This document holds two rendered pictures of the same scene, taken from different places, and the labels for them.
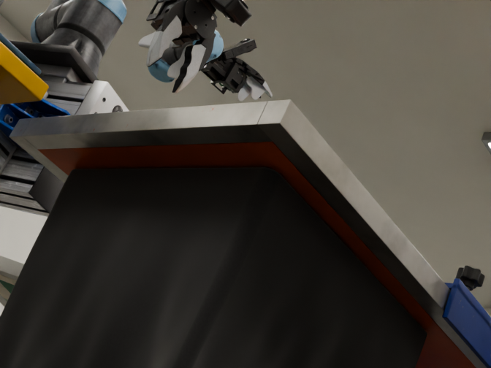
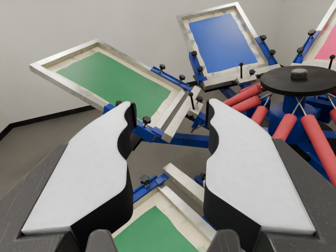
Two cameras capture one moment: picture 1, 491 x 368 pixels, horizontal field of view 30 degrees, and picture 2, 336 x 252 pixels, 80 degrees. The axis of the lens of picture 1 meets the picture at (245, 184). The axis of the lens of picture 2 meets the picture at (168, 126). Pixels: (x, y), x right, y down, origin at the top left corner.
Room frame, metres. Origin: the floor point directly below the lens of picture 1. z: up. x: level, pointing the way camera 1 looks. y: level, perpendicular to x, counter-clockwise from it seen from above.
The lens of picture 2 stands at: (2.11, 0.14, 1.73)
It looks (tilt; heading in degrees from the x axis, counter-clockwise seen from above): 32 degrees down; 312
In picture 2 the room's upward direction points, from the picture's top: 13 degrees counter-clockwise
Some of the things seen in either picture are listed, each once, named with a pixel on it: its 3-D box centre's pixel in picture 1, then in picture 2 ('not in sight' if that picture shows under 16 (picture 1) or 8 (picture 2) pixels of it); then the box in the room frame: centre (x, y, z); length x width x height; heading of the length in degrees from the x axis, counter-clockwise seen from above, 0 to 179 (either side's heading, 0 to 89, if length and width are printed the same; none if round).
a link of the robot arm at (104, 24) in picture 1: (93, 18); not in sight; (1.77, 0.46, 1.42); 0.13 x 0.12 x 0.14; 33
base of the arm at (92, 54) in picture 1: (70, 58); not in sight; (1.76, 0.46, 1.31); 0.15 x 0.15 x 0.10
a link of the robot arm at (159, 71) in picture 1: (172, 57); not in sight; (2.00, 0.30, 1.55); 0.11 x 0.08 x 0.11; 33
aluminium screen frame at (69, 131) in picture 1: (273, 258); not in sight; (1.47, -0.10, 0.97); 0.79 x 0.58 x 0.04; 133
